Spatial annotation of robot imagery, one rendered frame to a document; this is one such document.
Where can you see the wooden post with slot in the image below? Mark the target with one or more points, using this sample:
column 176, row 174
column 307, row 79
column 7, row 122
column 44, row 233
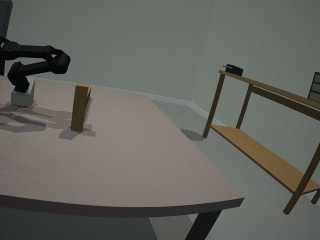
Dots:
column 79, row 105

